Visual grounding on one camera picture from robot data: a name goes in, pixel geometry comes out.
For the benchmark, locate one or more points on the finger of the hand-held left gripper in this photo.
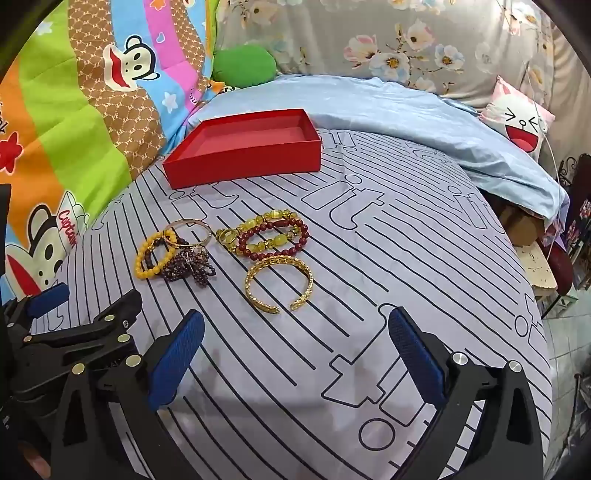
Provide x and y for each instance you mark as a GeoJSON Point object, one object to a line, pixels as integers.
{"type": "Point", "coordinates": [111, 309]}
{"type": "Point", "coordinates": [46, 297]}

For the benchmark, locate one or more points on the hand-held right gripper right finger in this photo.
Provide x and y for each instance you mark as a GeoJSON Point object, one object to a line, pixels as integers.
{"type": "Point", "coordinates": [415, 360]}

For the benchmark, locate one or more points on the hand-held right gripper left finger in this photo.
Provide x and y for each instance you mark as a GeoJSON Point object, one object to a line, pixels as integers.
{"type": "Point", "coordinates": [178, 360]}

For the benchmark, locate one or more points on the rose gold bangle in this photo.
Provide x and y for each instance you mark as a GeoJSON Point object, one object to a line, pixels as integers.
{"type": "Point", "coordinates": [203, 226]}

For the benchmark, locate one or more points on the red cardboard box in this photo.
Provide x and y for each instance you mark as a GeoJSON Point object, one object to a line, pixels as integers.
{"type": "Point", "coordinates": [240, 161]}

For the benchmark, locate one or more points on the grey striped bedsheet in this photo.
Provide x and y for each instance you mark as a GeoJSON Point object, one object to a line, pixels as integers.
{"type": "Point", "coordinates": [369, 230]}

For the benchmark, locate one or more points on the worn white stool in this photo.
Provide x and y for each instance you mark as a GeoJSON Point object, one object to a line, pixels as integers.
{"type": "Point", "coordinates": [535, 267]}

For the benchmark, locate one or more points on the brown cardboard box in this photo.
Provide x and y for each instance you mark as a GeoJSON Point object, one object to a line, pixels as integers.
{"type": "Point", "coordinates": [521, 226]}

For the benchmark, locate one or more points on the dark red round seat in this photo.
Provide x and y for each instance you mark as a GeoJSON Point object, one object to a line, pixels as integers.
{"type": "Point", "coordinates": [563, 270]}

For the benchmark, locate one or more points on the colourful cartoon monkey blanket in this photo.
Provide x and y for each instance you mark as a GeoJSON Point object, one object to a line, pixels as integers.
{"type": "Point", "coordinates": [69, 115]}

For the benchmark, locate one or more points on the black metal rack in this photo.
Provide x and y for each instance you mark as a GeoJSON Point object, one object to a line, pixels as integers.
{"type": "Point", "coordinates": [577, 184]}

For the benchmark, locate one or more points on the light blue pillow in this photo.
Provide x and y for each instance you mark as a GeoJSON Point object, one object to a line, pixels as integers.
{"type": "Point", "coordinates": [369, 106]}

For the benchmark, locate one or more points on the pink rabbit cushion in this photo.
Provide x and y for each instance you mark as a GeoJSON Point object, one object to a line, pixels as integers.
{"type": "Point", "coordinates": [517, 120]}

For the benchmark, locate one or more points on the green cushion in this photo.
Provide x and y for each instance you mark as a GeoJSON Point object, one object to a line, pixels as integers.
{"type": "Point", "coordinates": [242, 64]}

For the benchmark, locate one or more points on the floral grey pillow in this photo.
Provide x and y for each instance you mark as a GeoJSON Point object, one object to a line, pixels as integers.
{"type": "Point", "coordinates": [346, 27]}

